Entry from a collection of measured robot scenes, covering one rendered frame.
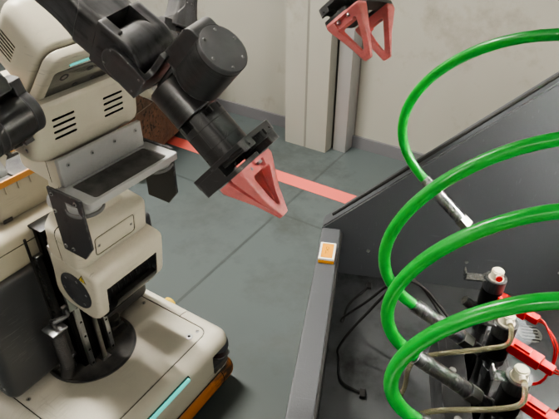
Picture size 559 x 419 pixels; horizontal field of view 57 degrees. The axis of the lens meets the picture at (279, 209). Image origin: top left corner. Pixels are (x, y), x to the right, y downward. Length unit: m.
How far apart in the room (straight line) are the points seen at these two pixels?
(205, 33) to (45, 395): 1.38
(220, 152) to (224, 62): 0.10
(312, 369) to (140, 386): 0.94
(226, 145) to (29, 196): 0.97
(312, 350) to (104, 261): 0.62
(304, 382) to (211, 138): 0.40
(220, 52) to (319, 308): 0.51
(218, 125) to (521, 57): 2.46
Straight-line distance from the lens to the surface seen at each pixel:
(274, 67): 3.55
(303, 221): 2.70
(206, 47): 0.55
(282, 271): 2.40
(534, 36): 0.70
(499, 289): 0.75
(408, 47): 3.09
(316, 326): 0.88
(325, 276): 0.97
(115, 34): 0.60
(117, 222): 1.28
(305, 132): 3.35
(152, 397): 1.66
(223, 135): 0.59
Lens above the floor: 1.60
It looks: 35 degrees down
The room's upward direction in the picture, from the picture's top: straight up
